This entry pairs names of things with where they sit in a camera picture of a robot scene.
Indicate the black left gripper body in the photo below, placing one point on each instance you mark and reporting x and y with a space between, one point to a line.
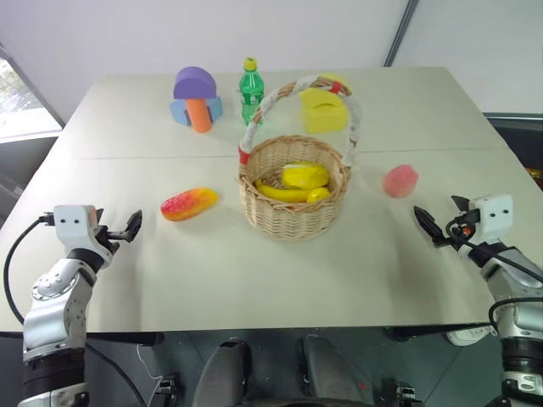
109 241

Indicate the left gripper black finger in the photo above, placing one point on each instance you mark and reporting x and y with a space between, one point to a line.
134 224
100 215

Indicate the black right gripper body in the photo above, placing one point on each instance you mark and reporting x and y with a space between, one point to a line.
471 218

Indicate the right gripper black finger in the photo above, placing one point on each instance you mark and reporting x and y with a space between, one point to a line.
460 203
429 224

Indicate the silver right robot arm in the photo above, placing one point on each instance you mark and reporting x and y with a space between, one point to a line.
509 265

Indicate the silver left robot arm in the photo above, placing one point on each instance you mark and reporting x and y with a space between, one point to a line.
55 305

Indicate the pink peach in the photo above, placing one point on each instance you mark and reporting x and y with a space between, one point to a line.
401 181

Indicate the red and yellow mango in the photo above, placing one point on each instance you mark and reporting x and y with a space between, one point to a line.
188 204

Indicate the dark furniture beside table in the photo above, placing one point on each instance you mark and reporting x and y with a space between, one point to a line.
519 135

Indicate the small yellow lemon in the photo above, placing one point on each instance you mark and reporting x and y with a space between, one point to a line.
318 195

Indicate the white object under table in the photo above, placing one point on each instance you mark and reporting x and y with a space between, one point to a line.
468 336

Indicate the blue foam arch block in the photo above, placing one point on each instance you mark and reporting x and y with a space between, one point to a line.
177 112

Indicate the orange foam cylinder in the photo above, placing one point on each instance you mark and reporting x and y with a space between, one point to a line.
199 116

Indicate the yellow banana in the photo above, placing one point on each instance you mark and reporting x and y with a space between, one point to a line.
280 193

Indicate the purple half-round foam block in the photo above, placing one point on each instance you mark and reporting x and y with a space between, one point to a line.
194 85

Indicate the dark rounded shape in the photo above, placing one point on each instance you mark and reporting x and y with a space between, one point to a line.
222 373

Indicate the green plastic bottle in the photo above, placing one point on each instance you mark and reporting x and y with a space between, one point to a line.
251 95

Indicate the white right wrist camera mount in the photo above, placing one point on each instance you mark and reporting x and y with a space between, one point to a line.
494 216

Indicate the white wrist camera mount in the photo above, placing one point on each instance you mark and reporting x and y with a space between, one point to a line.
74 224
494 216

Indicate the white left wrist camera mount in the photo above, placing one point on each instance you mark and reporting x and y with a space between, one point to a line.
74 224

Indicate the window with grey frame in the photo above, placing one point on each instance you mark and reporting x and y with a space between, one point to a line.
17 102

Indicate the grey wall post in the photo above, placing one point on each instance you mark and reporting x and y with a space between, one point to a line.
401 31

